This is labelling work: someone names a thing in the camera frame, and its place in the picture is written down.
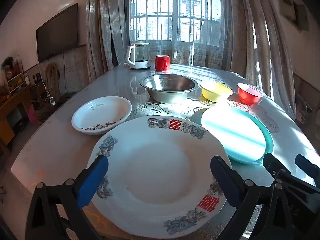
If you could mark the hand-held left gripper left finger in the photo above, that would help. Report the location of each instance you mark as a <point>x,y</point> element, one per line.
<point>92,182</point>

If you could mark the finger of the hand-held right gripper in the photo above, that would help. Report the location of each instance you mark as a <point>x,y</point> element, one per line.
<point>308,168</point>
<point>273,165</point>

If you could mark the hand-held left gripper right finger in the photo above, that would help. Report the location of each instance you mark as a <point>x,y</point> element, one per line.
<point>226,182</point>

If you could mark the teal plastic plate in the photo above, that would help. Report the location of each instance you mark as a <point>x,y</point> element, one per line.
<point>235,132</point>

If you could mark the large white phoenix-print plate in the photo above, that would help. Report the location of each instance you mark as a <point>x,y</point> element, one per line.
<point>157,170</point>

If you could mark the white floral deep plate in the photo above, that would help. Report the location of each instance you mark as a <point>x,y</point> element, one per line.
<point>102,113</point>

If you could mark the red plastic bowl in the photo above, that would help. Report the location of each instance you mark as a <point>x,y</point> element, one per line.
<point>248,95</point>

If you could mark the yellow plastic bowl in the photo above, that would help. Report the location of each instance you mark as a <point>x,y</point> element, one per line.
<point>215,91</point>

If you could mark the stainless steel bowl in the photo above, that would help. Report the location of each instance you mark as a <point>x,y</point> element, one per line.
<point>167,85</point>

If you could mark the dark low bench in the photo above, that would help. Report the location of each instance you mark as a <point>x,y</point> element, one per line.
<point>50,105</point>

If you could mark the pink plastic container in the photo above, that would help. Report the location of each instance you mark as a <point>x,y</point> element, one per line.
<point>32,115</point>

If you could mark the white charger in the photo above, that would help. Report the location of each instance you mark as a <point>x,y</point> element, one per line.
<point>52,101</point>

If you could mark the wooden shelf cabinet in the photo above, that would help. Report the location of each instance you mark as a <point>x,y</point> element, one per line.
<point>12,105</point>

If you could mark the beige curtain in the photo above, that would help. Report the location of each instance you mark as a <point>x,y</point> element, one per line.
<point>105,30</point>
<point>262,42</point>

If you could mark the white glass electric kettle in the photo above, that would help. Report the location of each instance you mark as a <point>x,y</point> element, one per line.
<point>138,56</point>

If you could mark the red mug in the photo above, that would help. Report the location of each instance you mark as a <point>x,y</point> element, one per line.
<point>161,63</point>

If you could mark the sheer white curtain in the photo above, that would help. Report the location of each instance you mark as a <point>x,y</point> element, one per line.
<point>180,52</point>

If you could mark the barred window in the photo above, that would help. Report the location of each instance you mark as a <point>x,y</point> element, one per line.
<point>175,10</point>

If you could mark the black wall television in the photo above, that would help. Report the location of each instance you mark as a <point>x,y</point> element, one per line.
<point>57,33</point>

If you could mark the grey wall electrical box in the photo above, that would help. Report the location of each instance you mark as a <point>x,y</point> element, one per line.
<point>296,10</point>

